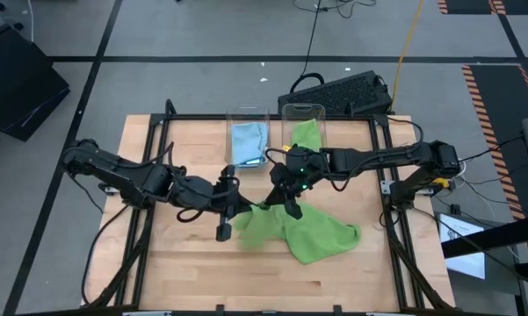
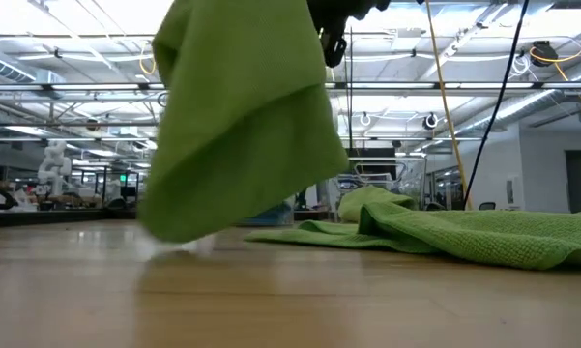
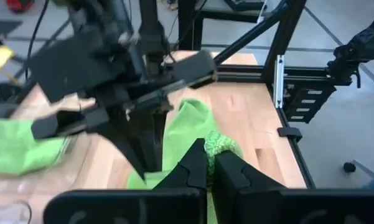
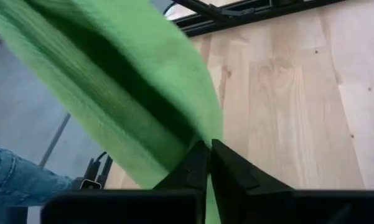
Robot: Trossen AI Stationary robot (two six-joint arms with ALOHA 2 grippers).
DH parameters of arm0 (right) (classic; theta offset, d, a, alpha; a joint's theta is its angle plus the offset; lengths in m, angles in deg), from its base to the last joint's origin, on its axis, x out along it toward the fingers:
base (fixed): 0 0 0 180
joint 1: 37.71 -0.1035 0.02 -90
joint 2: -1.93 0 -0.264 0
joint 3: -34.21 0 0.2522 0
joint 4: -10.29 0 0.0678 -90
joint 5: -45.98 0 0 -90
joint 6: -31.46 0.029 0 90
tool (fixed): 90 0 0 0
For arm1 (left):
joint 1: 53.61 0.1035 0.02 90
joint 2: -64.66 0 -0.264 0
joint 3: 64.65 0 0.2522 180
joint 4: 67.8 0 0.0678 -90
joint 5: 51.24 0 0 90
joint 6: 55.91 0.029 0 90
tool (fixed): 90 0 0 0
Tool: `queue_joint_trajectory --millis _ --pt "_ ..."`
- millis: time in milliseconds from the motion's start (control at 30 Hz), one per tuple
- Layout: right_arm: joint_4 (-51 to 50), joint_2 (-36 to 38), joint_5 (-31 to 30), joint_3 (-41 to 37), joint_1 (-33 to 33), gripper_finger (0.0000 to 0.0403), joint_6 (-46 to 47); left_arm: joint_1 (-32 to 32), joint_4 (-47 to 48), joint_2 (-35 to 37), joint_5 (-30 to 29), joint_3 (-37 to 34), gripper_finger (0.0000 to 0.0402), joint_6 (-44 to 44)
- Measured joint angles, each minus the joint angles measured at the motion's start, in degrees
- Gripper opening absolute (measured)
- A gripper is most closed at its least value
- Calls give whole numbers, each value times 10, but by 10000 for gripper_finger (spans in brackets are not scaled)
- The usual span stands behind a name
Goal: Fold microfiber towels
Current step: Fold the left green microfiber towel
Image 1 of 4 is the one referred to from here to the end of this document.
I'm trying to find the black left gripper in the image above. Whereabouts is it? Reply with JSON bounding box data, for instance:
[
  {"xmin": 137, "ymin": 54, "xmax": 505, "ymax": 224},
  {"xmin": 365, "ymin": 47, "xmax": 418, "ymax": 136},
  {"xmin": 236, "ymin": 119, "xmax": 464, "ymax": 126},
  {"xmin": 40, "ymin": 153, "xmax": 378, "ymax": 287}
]
[{"xmin": 210, "ymin": 164, "xmax": 265, "ymax": 219}]

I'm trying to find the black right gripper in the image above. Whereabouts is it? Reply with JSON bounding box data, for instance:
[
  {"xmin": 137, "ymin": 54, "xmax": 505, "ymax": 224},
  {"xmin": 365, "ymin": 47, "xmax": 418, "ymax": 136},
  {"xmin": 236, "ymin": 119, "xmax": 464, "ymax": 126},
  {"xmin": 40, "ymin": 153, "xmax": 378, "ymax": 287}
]
[{"xmin": 263, "ymin": 147, "xmax": 327, "ymax": 209}]

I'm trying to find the green microfiber towel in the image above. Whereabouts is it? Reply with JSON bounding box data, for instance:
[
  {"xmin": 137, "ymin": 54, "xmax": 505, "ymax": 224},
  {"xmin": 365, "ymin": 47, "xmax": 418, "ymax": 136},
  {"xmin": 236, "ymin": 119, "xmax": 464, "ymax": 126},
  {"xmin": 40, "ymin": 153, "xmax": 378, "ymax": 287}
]
[
  {"xmin": 280, "ymin": 202, "xmax": 363, "ymax": 266},
  {"xmin": 232, "ymin": 202, "xmax": 291, "ymax": 252},
  {"xmin": 289, "ymin": 118, "xmax": 324, "ymax": 153}
]

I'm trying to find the clear plastic bin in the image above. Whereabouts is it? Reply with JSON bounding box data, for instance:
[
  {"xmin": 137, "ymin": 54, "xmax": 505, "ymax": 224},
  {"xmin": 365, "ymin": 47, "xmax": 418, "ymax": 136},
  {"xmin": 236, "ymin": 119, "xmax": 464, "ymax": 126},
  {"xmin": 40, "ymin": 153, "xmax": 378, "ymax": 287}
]
[
  {"xmin": 225, "ymin": 104, "xmax": 271, "ymax": 170},
  {"xmin": 280, "ymin": 103, "xmax": 328, "ymax": 154}
]

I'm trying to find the black perforated computer tower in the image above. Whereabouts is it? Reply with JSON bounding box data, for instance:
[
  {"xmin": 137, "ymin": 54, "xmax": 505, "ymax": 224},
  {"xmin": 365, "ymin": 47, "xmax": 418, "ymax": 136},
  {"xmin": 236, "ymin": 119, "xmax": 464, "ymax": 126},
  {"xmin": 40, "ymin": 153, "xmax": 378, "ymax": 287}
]
[{"xmin": 277, "ymin": 69, "xmax": 394, "ymax": 117}]

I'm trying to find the black metal beam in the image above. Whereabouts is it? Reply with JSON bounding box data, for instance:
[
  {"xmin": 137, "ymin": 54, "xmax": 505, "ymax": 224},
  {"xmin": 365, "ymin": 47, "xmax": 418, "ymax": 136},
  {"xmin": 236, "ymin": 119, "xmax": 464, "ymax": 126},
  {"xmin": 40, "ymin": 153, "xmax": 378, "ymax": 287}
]
[{"xmin": 440, "ymin": 213, "xmax": 528, "ymax": 261}]

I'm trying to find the black hazard striped mat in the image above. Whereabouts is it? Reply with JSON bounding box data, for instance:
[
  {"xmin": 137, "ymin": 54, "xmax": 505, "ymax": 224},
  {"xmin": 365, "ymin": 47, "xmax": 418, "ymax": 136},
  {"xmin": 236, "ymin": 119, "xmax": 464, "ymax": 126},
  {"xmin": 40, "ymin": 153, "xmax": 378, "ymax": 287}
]
[
  {"xmin": 460, "ymin": 63, "xmax": 528, "ymax": 221},
  {"xmin": 437, "ymin": 0, "xmax": 528, "ymax": 16}
]

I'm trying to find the black floor platform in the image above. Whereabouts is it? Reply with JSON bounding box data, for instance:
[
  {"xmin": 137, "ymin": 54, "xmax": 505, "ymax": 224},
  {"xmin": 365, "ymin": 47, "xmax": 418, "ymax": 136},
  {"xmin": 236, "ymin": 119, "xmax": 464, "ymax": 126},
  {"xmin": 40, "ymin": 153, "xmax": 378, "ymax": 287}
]
[{"xmin": 0, "ymin": 24, "xmax": 71, "ymax": 143}]

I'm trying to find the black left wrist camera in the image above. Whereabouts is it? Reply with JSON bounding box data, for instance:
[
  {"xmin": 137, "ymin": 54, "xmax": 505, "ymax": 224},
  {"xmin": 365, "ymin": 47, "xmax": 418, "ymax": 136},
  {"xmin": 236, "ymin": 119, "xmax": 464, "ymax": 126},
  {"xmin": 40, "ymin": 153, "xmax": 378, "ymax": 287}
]
[{"xmin": 215, "ymin": 214, "xmax": 234, "ymax": 243}]

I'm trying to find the black metal table frame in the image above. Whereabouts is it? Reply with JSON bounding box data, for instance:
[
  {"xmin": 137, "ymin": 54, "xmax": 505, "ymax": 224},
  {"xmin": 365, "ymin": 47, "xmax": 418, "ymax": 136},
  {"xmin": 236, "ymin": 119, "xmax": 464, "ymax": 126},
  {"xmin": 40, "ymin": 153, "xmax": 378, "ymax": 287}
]
[{"xmin": 81, "ymin": 98, "xmax": 456, "ymax": 316}]

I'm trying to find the white arm base bracket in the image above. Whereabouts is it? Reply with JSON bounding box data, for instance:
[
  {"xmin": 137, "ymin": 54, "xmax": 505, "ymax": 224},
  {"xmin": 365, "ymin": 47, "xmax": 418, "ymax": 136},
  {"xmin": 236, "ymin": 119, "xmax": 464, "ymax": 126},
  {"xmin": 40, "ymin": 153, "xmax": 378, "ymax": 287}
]
[{"xmin": 380, "ymin": 179, "xmax": 399, "ymax": 197}]

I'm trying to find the black hanging cable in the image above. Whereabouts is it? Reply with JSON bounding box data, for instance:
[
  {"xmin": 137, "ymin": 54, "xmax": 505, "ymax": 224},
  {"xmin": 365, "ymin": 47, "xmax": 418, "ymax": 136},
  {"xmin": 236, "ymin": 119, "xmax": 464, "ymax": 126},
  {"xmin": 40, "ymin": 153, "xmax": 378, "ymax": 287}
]
[{"xmin": 288, "ymin": 0, "xmax": 326, "ymax": 94}]

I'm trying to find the black floor cable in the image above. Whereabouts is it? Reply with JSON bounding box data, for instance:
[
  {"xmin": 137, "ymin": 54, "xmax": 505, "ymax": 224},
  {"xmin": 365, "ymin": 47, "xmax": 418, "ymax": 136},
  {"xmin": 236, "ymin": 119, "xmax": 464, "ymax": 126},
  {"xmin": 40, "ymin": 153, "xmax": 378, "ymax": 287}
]
[
  {"xmin": 293, "ymin": 0, "xmax": 378, "ymax": 19},
  {"xmin": 80, "ymin": 204, "xmax": 131, "ymax": 306}
]

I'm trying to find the yellow hanging cable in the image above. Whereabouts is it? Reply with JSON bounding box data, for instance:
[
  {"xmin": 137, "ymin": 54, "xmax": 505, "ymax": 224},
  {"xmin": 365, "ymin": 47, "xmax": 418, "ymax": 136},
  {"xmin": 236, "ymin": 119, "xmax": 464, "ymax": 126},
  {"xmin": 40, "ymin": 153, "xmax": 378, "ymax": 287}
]
[{"xmin": 388, "ymin": 0, "xmax": 426, "ymax": 113}]

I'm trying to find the white floor cable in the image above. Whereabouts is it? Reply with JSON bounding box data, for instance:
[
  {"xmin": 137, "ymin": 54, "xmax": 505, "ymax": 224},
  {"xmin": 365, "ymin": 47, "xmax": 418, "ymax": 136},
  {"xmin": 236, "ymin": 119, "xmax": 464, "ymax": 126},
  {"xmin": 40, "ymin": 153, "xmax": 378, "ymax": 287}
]
[{"xmin": 25, "ymin": 0, "xmax": 35, "ymax": 43}]

